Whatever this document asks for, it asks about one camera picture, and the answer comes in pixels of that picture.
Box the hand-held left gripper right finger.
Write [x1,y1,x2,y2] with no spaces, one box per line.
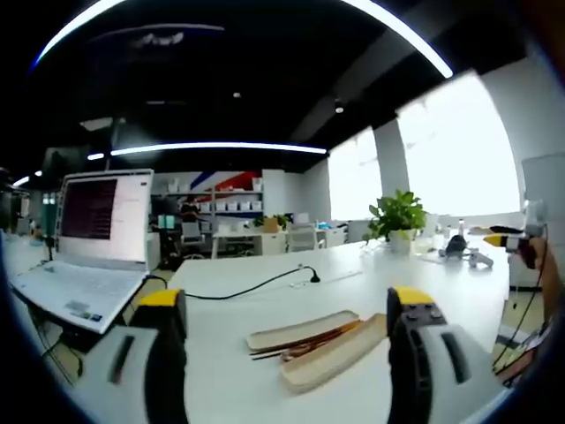
[386,285,513,424]

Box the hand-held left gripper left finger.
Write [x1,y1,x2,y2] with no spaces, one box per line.
[72,289,189,424]

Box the beige cutlery case lid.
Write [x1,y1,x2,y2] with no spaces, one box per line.
[279,313,390,395]

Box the brown wooden chopstick utensil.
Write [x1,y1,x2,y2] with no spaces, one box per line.
[248,321,361,357]
[252,327,357,361]

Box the brown wooden spoon utensil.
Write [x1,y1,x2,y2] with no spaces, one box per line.
[280,344,321,363]

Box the beige cutlery case tray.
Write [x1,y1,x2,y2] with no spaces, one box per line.
[245,309,361,354]

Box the person's right hand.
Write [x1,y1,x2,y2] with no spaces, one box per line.
[516,238,548,271]

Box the white and black tool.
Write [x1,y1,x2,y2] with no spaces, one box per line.
[440,234,495,270]

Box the potted green plant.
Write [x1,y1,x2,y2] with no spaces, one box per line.
[363,189,428,255]

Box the grey office chair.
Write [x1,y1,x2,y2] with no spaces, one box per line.
[179,220,206,255]

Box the white laptop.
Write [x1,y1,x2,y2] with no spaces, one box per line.
[8,169,155,335]

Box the white office desk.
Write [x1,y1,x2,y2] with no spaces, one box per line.
[210,229,330,260]

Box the white office chair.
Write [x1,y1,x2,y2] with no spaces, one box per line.
[285,223,320,254]

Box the white storage shelf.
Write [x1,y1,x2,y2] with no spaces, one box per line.
[151,169,265,223]

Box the small leafy plant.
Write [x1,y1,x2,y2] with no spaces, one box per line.
[252,213,293,231]

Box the straight ceiling light strip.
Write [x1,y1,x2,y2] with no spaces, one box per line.
[109,141,328,157]

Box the curved ceiling light strip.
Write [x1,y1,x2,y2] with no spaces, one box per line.
[31,0,456,80]

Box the thin black cable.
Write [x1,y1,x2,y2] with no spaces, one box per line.
[493,224,551,367]

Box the black power cable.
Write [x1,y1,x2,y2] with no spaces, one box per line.
[145,264,322,301]

